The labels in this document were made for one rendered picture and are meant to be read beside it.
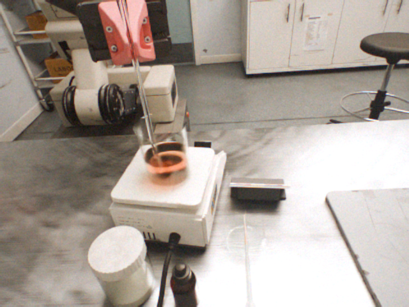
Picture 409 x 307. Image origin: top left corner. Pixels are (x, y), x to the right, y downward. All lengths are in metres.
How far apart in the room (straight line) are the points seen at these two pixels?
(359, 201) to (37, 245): 0.48
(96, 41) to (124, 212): 0.22
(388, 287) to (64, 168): 0.55
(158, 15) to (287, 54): 2.56
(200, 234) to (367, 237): 0.22
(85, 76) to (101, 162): 0.70
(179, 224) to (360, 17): 2.83
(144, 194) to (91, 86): 0.92
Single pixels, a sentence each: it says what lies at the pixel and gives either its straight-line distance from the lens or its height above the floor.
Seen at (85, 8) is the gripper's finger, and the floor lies 1.04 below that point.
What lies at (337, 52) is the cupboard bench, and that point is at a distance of 3.06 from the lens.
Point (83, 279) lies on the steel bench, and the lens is 0.42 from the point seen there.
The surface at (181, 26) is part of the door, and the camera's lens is 3.34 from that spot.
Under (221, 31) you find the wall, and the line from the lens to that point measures 3.36.
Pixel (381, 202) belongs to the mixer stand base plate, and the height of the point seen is 0.76.
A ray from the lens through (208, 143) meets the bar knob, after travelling 0.48.
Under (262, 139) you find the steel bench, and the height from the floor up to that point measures 0.75.
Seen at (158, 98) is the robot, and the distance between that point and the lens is 1.40.
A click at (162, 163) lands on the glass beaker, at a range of 0.33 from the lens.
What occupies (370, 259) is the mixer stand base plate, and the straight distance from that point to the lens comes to 0.42.
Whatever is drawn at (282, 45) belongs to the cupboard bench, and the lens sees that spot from 2.87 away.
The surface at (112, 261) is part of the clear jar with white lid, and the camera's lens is 0.32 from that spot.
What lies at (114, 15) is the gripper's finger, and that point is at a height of 1.03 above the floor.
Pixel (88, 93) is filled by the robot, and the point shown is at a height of 0.65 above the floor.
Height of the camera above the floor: 1.08
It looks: 36 degrees down
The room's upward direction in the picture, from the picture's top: 5 degrees counter-clockwise
